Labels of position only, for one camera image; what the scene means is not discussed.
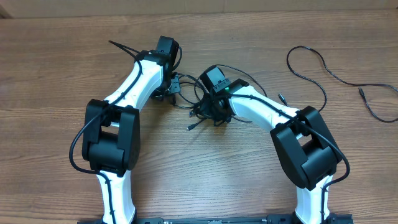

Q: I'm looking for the black thick USB cable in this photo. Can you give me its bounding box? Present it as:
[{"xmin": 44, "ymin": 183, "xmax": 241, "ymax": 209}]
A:
[{"xmin": 169, "ymin": 64, "xmax": 290, "ymax": 131}]

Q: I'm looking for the black thin cable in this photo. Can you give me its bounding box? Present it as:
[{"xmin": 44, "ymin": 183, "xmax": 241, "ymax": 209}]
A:
[{"xmin": 285, "ymin": 45, "xmax": 398, "ymax": 124}]

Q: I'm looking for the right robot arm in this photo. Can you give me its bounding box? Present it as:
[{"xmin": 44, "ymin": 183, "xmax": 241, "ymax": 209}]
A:
[{"xmin": 197, "ymin": 65, "xmax": 343, "ymax": 223}]

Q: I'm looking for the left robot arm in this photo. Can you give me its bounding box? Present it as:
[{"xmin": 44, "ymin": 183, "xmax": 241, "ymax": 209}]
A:
[{"xmin": 80, "ymin": 36, "xmax": 182, "ymax": 223}]

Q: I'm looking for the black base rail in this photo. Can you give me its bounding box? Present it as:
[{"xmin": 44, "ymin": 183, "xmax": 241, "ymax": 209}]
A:
[{"xmin": 77, "ymin": 213, "xmax": 354, "ymax": 224}]

